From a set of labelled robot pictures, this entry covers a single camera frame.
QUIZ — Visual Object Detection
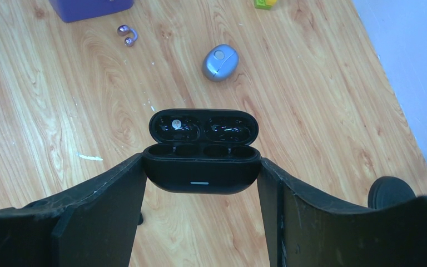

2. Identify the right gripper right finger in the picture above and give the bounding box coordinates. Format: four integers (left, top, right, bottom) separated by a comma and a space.
257, 158, 427, 266

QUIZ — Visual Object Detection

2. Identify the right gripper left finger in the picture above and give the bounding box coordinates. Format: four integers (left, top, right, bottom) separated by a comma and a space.
0, 154, 147, 266

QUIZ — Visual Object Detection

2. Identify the black earbud charging case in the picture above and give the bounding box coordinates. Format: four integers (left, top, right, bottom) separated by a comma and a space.
142, 108, 261, 195

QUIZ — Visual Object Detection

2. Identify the purple earbud left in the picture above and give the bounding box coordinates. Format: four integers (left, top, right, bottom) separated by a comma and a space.
117, 24, 138, 47

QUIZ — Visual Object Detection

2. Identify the purple stapler box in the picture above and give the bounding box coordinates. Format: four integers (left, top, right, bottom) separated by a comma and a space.
49, 0, 135, 23

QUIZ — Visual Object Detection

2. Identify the yellow green toy block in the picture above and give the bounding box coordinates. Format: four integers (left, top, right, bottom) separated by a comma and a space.
254, 0, 277, 10

